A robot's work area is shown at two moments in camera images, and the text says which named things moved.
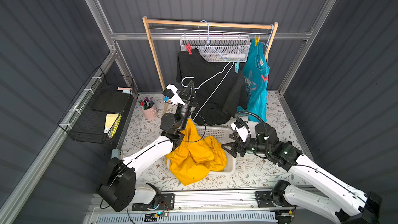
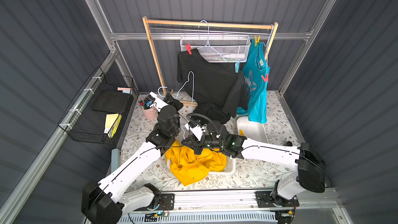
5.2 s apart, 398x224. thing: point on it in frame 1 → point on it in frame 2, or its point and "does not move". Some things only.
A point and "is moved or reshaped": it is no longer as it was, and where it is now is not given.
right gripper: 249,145 → 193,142
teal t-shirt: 256,70 does not move
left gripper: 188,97 → 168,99
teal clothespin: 237,66 does not move
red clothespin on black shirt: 188,48 does not move
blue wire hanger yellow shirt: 211,80 is moved or reshaped
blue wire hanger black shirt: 208,44 does not move
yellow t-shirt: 193,159 does not move
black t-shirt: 221,88 does not move
